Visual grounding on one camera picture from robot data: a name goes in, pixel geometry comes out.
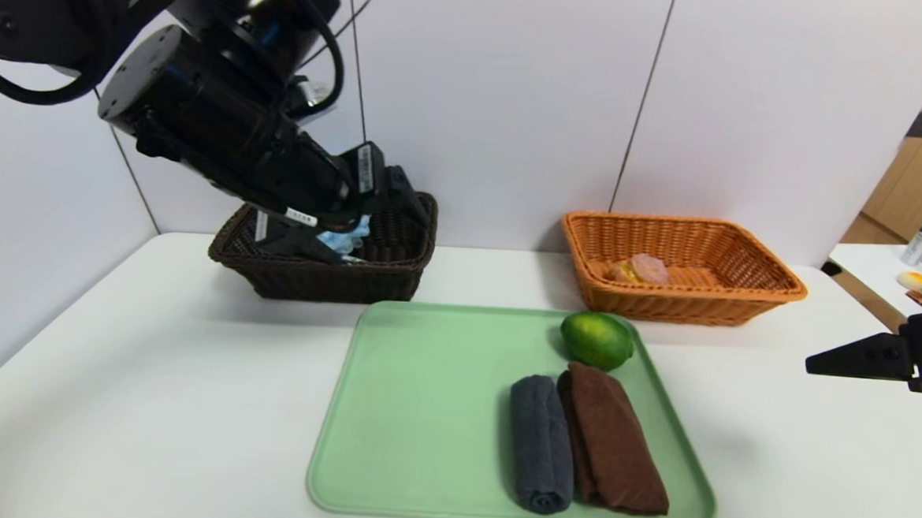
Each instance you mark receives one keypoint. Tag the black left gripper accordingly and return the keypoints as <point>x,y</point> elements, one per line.
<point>368,170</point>

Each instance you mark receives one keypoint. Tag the light blue bath loofah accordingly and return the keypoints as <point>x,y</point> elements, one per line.
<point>348,237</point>

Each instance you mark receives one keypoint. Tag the pink round bread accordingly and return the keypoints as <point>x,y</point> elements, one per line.
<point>648,267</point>

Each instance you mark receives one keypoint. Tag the grey towel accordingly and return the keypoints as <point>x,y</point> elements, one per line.
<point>542,445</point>

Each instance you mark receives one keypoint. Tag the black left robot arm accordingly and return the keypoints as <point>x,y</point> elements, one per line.
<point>200,111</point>

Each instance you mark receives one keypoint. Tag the dark brown wicker basket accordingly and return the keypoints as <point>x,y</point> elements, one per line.
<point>310,283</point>

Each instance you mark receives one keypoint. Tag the orange wicker basket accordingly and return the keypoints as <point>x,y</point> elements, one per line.
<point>664,305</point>

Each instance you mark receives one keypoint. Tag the white side table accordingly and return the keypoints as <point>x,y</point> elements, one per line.
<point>871,272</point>

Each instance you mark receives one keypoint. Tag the yellow egg-shaped item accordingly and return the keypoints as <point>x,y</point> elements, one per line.
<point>911,281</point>

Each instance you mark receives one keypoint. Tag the small black object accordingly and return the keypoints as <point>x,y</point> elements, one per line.
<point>829,270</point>

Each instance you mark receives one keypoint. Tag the clear bottle with blue cap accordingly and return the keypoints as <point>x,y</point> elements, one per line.
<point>918,247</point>

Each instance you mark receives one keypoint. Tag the light wooden cabinet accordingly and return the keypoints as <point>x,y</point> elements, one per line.
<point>906,195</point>

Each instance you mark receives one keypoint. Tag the light green plastic tray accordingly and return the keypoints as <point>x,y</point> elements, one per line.
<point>420,430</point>

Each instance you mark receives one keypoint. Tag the grey cabinet sign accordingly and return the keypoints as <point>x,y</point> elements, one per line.
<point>920,126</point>

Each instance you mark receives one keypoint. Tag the green lime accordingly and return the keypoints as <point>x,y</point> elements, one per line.
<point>595,341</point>

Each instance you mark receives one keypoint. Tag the brown rolled towel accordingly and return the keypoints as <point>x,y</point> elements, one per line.
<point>617,445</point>

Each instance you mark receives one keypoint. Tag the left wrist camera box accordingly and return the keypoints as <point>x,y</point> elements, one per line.
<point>315,97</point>

